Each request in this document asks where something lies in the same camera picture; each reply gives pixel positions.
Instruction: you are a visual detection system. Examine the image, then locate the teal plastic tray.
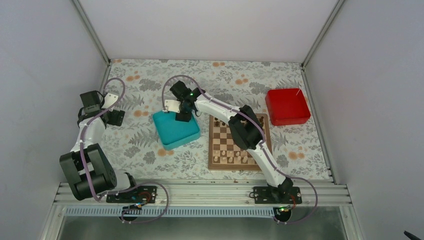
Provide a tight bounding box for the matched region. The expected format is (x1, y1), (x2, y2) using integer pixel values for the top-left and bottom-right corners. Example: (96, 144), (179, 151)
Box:
(152, 111), (201, 151)

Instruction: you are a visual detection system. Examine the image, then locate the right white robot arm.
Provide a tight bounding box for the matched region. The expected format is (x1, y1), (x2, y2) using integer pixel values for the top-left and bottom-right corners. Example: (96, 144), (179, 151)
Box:
(163, 80), (293, 204)

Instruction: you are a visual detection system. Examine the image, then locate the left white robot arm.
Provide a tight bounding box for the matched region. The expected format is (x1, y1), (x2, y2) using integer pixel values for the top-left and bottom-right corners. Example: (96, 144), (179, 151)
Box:
(59, 90), (140, 203)

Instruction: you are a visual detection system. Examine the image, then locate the wooden chess board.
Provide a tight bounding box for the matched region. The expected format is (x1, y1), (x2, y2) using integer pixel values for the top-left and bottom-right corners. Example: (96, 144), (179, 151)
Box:
(208, 116), (261, 171)

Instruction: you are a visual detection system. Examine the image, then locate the red plastic box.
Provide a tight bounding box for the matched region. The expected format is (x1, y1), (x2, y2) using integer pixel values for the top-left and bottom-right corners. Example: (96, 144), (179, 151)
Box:
(265, 88), (311, 126)

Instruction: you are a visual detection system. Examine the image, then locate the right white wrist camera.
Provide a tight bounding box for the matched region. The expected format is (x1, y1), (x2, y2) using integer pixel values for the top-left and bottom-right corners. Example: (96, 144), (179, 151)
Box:
(163, 99), (181, 113)

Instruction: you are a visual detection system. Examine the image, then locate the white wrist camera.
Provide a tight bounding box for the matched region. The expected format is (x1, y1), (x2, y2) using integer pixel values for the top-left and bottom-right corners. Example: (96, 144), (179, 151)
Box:
(102, 93), (120, 109)
(163, 99), (181, 113)

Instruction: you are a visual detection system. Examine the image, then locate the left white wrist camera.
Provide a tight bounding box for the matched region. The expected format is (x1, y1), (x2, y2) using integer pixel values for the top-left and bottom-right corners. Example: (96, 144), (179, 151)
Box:
(102, 93), (120, 109)

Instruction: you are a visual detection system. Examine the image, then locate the left aluminium frame post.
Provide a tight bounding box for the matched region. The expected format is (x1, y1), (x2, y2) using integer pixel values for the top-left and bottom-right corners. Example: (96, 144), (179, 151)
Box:
(71, 0), (111, 66)

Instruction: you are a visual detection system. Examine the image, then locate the aluminium frame post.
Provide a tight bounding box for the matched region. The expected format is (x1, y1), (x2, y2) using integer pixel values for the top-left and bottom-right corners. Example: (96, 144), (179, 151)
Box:
(71, 0), (111, 66)
(301, 0), (346, 70)

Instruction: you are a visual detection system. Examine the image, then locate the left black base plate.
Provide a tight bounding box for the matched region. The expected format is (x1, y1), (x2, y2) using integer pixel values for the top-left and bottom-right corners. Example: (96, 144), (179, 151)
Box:
(106, 185), (157, 205)

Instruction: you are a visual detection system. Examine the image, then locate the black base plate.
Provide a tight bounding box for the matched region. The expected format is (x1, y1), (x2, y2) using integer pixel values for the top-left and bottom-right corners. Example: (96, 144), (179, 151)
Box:
(248, 186), (303, 205)
(106, 185), (157, 205)

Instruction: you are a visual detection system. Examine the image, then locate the aluminium front rail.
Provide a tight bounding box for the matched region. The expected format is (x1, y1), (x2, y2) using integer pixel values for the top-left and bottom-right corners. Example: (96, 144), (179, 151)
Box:
(51, 180), (352, 218)

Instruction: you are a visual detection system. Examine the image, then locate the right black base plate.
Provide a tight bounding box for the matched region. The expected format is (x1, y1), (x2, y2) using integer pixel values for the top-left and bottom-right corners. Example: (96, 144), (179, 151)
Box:
(248, 186), (303, 205)

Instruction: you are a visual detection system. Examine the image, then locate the right aluminium frame post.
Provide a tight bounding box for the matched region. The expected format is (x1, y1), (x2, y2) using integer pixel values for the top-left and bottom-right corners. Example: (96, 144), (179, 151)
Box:
(301, 0), (346, 70)

